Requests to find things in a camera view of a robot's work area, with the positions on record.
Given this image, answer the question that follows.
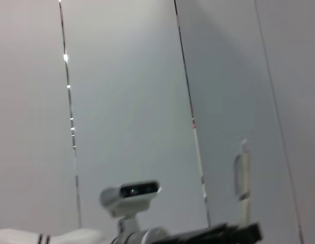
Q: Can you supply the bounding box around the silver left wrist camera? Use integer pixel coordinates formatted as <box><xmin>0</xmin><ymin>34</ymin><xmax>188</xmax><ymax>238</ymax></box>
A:
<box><xmin>100</xmin><ymin>179</ymin><xmax>163</xmax><ymax>244</ymax></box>

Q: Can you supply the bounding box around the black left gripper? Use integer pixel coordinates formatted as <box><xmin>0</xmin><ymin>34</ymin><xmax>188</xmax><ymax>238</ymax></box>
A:
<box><xmin>169</xmin><ymin>222</ymin><xmax>264</xmax><ymax>244</ymax></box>

